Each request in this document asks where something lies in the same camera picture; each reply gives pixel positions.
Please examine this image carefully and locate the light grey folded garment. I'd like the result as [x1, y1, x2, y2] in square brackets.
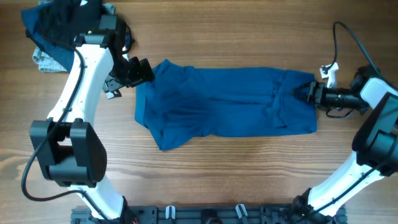
[32, 47, 67, 73]

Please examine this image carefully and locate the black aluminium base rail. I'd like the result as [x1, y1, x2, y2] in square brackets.
[70, 203, 346, 224]

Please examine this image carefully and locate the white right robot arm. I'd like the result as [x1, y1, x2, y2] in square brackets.
[289, 75, 397, 223]

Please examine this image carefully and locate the navy folded garment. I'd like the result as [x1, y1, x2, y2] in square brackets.
[21, 2, 133, 73]

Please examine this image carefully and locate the black folded garment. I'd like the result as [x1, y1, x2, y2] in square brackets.
[34, 0, 103, 45]

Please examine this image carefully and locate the teal blue polo shirt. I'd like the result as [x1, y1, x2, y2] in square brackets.
[135, 59, 317, 151]

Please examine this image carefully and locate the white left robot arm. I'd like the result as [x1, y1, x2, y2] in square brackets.
[30, 15, 154, 223]

